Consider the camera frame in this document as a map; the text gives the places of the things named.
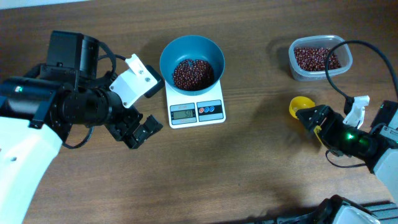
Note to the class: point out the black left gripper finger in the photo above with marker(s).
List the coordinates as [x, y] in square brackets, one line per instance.
[150, 127]
[134, 140]

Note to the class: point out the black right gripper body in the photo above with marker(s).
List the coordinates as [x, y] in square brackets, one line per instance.
[321, 119]

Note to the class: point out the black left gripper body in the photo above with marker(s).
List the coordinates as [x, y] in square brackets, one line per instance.
[125, 125]

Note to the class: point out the yellow measuring scoop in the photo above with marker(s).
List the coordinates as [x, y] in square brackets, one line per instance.
[302, 102]

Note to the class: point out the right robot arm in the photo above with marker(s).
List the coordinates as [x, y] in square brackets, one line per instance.
[377, 150]

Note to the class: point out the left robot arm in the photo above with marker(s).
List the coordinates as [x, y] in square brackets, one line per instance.
[39, 109]

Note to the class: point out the white digital kitchen scale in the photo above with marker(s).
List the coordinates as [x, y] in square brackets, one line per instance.
[189, 111]

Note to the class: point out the red beans in bowl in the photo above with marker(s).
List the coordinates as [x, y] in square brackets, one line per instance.
[193, 75]

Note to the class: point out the teal bowl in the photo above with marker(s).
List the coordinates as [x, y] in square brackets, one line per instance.
[192, 47]

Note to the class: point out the red beans in container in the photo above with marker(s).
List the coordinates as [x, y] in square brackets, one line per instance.
[311, 59]

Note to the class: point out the clear plastic container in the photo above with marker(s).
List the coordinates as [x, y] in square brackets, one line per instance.
[343, 54]

